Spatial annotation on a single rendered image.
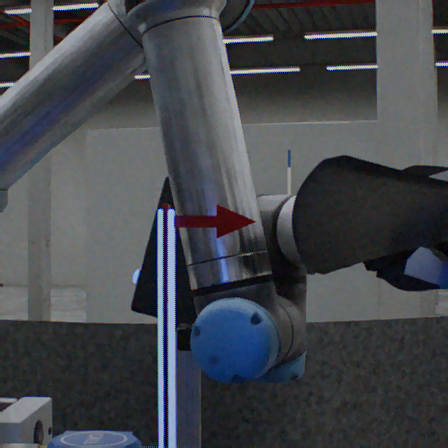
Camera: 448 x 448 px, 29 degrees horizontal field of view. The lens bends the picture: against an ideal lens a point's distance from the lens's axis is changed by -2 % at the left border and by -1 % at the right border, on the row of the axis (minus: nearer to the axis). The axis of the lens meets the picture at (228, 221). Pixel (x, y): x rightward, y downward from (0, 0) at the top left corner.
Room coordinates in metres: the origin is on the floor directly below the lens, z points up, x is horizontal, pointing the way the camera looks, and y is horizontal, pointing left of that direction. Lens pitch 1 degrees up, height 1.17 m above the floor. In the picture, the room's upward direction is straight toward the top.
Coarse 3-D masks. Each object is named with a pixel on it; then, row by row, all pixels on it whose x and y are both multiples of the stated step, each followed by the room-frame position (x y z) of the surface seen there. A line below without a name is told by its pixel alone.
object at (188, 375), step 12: (180, 360) 1.14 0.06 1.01; (192, 360) 1.14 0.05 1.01; (180, 372) 1.14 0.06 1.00; (192, 372) 1.14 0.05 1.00; (180, 384) 1.14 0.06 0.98; (192, 384) 1.14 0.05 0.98; (180, 396) 1.14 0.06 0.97; (192, 396) 1.14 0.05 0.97; (180, 408) 1.14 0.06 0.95; (192, 408) 1.14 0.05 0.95; (180, 420) 1.14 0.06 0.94; (192, 420) 1.14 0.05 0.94; (180, 432) 1.14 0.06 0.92; (192, 432) 1.14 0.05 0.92; (180, 444) 1.14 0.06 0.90; (192, 444) 1.14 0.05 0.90
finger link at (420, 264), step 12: (420, 252) 0.74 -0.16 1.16; (432, 252) 0.73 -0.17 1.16; (408, 264) 0.74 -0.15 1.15; (420, 264) 0.73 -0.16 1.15; (432, 264) 0.72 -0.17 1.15; (444, 264) 0.71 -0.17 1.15; (420, 276) 0.73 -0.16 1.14; (432, 276) 0.72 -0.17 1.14; (444, 276) 0.71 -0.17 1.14; (444, 288) 0.71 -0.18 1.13
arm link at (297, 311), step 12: (300, 276) 0.92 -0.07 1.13; (276, 288) 0.90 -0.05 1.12; (288, 288) 0.90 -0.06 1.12; (300, 288) 0.92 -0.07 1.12; (288, 300) 0.90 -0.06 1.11; (300, 300) 0.92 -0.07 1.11; (288, 312) 0.86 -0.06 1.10; (300, 312) 0.91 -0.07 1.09; (300, 324) 0.90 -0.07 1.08; (300, 336) 0.90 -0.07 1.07; (300, 348) 0.92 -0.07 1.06; (288, 360) 0.91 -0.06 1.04; (300, 360) 0.92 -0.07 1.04; (276, 372) 0.90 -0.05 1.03; (288, 372) 0.91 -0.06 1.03; (300, 372) 0.92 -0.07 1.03
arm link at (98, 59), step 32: (96, 32) 0.95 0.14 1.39; (128, 32) 0.94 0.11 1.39; (224, 32) 1.00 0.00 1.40; (64, 64) 0.96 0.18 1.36; (96, 64) 0.95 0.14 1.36; (128, 64) 0.96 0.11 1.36; (0, 96) 1.00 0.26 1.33; (32, 96) 0.97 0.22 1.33; (64, 96) 0.96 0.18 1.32; (96, 96) 0.97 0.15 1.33; (0, 128) 0.97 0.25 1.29; (32, 128) 0.97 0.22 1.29; (64, 128) 0.99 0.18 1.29; (0, 160) 0.98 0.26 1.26; (32, 160) 1.00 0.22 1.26; (0, 192) 1.02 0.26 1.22
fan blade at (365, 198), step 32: (352, 160) 0.53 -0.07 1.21; (320, 192) 0.59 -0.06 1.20; (352, 192) 0.58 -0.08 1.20; (384, 192) 0.57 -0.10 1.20; (416, 192) 0.57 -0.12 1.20; (320, 224) 0.65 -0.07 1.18; (352, 224) 0.65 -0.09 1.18; (384, 224) 0.65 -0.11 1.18; (416, 224) 0.65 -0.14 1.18; (320, 256) 0.71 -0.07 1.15; (352, 256) 0.72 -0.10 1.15
